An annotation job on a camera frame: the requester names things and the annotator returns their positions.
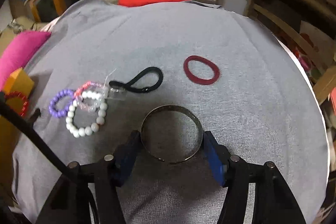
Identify white bead bracelet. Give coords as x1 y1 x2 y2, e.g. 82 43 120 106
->
65 90 109 138

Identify red bead bracelet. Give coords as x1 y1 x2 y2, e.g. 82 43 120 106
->
4 91 30 117

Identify dark metal bangle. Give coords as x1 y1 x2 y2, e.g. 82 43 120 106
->
141 105 203 164

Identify orange cardboard box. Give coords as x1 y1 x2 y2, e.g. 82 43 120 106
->
1 68 34 189

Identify grey blanket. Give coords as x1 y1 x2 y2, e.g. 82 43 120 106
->
12 0 330 223

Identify magenta pillow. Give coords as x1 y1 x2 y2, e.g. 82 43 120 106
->
0 31 51 89

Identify wooden shelf unit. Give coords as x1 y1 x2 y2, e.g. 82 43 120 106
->
244 0 335 104

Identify purple bead bracelet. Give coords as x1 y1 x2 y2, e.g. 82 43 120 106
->
48 89 77 119

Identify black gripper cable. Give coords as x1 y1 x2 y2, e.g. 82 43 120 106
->
0 100 100 224

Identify pink clear bead bracelet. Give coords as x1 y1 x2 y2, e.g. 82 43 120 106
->
73 81 109 113

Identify black hair tie with ring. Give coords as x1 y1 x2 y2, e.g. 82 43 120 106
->
108 66 164 94

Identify maroon hair tie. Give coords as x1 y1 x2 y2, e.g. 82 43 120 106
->
183 55 221 86

